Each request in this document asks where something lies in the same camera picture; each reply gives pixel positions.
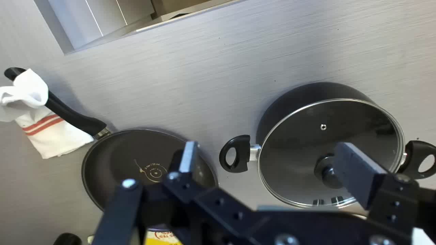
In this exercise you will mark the white towel with red stripes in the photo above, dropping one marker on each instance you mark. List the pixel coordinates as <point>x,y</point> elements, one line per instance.
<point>31,90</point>

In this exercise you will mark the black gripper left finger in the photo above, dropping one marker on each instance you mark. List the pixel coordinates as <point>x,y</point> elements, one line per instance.
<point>187,158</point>

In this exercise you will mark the black frying pan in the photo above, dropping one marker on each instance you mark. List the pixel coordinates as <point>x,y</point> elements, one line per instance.
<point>123,154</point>

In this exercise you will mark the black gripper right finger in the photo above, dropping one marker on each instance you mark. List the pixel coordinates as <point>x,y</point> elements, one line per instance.
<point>362,177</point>

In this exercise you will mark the yellow orange packet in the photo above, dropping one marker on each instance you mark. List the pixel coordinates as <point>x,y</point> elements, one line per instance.
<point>161,237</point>

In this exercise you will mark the white under-counter shelf unit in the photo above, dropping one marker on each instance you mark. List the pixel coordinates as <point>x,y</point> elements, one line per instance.
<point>104,18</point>

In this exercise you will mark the glass pot lid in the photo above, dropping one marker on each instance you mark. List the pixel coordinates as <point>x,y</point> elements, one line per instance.
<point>294,150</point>

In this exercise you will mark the black cooking pot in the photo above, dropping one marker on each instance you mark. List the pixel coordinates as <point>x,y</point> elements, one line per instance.
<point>308,93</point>

